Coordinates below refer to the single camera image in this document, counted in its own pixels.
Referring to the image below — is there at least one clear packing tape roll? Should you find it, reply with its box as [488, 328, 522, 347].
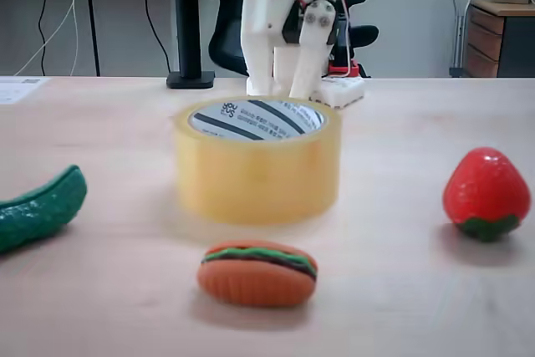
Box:
[173, 96, 343, 227]

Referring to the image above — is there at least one red toy strawberry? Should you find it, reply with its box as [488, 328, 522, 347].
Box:
[442, 146, 531, 243]

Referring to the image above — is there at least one grey metal crutch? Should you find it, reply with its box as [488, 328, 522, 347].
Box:
[449, 0, 482, 79]

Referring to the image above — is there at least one red black arm cable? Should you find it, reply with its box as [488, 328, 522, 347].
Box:
[334, 0, 361, 78]

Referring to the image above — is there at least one green toy cucumber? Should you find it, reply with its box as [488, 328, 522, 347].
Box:
[0, 164, 88, 254]

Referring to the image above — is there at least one white hanging cable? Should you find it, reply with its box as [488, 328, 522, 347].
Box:
[14, 0, 104, 78]

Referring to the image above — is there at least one white printed paper sheet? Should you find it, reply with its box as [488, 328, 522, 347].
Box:
[0, 75, 52, 105]

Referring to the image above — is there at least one red table clamp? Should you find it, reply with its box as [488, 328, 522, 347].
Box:
[328, 59, 360, 79]

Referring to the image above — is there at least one black hanging cable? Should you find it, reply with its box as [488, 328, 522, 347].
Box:
[136, 0, 173, 77]
[36, 0, 59, 78]

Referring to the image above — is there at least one toy hamburger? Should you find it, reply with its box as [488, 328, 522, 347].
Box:
[196, 240, 318, 307]

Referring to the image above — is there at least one black office chair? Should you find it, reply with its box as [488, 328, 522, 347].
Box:
[203, 0, 380, 79]

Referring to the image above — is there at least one wooden drawer cabinet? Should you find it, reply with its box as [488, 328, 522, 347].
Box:
[462, 0, 535, 79]

